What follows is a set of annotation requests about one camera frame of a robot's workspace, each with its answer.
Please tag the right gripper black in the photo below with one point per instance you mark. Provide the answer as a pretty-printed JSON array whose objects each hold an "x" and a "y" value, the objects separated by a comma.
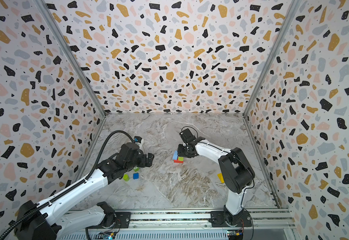
[{"x": 182, "y": 150}]

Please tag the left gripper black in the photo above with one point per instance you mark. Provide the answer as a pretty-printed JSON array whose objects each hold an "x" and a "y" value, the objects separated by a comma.
[{"x": 150, "y": 159}]

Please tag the light blue block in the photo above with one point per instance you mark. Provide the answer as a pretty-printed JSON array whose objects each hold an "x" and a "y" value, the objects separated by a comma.
[{"x": 175, "y": 155}]

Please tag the red block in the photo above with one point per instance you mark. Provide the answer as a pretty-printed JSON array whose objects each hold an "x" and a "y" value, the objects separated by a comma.
[{"x": 177, "y": 161}]

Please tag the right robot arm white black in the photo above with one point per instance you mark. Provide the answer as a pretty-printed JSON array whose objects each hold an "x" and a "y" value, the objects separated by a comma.
[{"x": 236, "y": 170}]

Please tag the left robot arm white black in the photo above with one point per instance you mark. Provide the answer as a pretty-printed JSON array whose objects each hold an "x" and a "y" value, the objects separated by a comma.
[{"x": 50, "y": 219}]

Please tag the lime green cylinder block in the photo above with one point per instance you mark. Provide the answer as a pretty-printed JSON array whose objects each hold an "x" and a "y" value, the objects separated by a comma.
[{"x": 126, "y": 177}]

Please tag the yellow wedge block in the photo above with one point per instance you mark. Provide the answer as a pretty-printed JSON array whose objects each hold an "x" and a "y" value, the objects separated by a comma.
[{"x": 220, "y": 176}]

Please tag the small blue cube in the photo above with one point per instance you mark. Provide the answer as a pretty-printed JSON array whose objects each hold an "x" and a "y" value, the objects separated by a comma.
[{"x": 136, "y": 176}]

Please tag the left electronics board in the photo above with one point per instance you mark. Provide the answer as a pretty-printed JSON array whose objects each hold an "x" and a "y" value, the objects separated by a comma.
[{"x": 106, "y": 236}]

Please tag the electronics board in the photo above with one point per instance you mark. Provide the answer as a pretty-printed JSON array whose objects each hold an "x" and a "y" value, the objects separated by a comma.
[
  {"x": 106, "y": 236},
  {"x": 235, "y": 235}
]

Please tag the right electronics board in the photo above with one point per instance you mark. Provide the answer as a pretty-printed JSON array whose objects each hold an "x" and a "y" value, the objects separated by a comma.
[{"x": 235, "y": 235}]

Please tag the right corner aluminium profile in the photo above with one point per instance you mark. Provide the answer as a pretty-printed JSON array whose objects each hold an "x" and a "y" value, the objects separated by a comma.
[{"x": 274, "y": 51}]

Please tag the corner aluminium profile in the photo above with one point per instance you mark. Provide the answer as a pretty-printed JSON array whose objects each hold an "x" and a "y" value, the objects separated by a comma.
[
  {"x": 274, "y": 51},
  {"x": 45, "y": 13}
]

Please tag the left corner aluminium profile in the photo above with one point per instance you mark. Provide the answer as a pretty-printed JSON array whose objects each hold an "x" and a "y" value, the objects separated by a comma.
[{"x": 45, "y": 13}]

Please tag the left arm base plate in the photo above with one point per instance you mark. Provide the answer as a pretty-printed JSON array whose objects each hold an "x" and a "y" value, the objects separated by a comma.
[{"x": 119, "y": 220}]

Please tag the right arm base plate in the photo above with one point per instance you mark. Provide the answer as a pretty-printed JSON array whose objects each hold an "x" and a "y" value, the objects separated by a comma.
[{"x": 221, "y": 219}]

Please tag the aluminium mounting rail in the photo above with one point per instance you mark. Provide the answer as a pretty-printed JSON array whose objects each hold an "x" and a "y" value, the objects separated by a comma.
[{"x": 193, "y": 224}]

